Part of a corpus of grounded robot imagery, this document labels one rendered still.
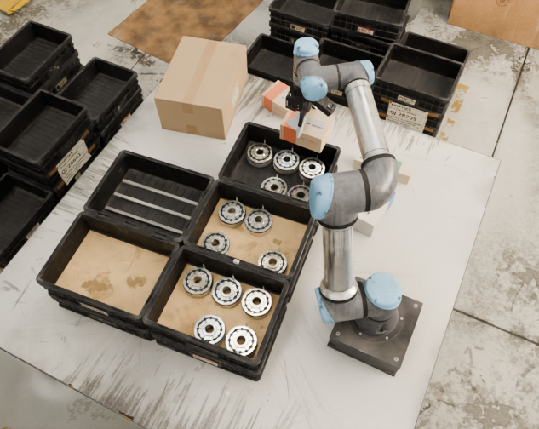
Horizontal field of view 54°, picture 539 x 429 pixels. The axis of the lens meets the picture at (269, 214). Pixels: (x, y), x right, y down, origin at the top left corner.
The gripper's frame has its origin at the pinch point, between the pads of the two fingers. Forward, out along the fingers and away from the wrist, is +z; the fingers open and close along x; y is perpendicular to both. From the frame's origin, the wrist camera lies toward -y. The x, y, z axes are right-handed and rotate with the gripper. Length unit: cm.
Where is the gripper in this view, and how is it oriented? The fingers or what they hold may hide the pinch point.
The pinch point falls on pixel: (307, 124)
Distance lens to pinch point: 190.4
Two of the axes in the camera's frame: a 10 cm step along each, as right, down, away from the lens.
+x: -4.4, 7.7, -4.7
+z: 0.2, 5.3, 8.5
